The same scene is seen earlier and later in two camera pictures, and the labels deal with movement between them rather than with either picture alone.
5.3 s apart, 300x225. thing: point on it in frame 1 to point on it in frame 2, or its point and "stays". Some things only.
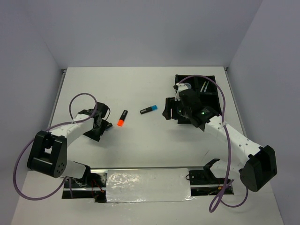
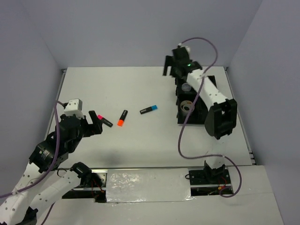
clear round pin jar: x=189 y=86 stays
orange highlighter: x=120 y=122 stays
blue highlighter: x=148 y=109 stays
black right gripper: x=169 y=104 to x=170 y=62
